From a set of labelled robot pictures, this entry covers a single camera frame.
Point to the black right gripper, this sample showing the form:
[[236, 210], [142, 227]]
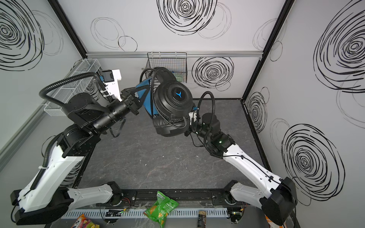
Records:
[[192, 125]]

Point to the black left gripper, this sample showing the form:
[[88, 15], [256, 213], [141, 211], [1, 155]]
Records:
[[131, 102]]

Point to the black blue headphones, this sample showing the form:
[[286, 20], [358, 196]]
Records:
[[167, 101]]

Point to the white headphones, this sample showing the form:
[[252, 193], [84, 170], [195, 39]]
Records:
[[192, 117]]

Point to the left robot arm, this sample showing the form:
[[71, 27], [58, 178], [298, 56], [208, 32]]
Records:
[[45, 199]]

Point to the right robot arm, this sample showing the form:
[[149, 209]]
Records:
[[275, 196]]

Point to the green snack bag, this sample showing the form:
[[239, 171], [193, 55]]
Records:
[[161, 209]]

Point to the dark can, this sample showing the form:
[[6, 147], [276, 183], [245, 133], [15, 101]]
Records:
[[202, 216]]

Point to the orange snack bag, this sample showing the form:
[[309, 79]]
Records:
[[273, 225]]

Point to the colourful snack packet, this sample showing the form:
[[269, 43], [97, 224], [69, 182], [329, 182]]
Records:
[[84, 222]]

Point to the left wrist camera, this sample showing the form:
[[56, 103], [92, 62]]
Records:
[[110, 78]]

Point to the aluminium wall rail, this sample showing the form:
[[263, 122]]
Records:
[[190, 54]]

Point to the black wire basket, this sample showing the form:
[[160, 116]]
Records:
[[176, 62]]

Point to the clear wall shelf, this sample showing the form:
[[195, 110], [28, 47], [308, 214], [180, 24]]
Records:
[[66, 92]]

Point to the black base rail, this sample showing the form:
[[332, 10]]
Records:
[[216, 197]]

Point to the white slotted cable duct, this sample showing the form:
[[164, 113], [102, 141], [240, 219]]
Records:
[[139, 213]]

